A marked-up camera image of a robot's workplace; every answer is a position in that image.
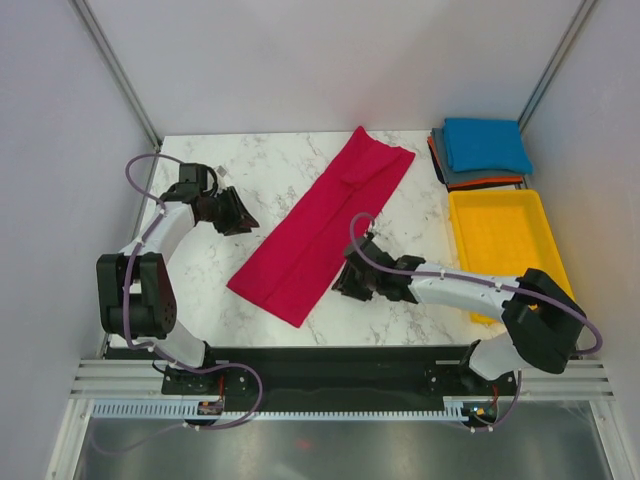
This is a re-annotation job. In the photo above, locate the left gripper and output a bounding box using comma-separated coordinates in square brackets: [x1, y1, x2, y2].
[200, 187, 259, 237]

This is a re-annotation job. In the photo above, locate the red t-shirt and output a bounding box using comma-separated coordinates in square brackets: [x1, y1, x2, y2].
[227, 127, 415, 328]

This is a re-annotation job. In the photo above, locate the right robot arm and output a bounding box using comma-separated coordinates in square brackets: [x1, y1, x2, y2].
[332, 235, 584, 394]

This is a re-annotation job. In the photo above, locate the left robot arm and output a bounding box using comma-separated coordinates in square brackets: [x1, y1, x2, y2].
[96, 163, 259, 393]

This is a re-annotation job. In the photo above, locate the yellow plastic tray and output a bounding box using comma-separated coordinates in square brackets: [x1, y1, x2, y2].
[448, 189, 574, 296]

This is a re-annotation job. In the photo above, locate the blue folded t-shirt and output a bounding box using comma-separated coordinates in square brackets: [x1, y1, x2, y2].
[443, 117, 534, 175]

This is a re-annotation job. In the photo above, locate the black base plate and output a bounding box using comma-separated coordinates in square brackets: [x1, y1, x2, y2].
[102, 344, 581, 414]

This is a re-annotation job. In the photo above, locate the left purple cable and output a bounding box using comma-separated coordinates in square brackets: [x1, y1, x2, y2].
[92, 152, 264, 456]

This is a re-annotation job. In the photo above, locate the white cable duct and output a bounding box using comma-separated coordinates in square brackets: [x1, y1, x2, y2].
[91, 399, 482, 422]

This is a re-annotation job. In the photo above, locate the left aluminium frame post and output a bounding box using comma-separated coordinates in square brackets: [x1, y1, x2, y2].
[68, 0, 162, 151]

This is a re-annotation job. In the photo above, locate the aluminium frame post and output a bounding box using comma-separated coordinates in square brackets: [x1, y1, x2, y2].
[68, 0, 162, 151]
[517, 0, 600, 134]

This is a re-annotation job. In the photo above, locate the right aluminium frame post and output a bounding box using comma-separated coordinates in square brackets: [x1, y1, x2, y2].
[517, 0, 600, 134]

